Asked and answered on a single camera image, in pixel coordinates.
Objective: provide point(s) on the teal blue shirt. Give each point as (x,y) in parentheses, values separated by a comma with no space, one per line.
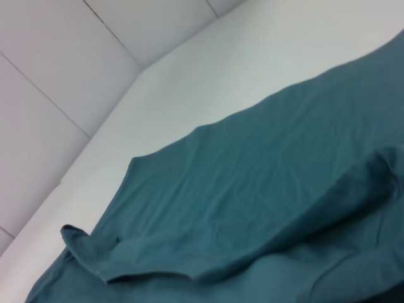
(252,189)

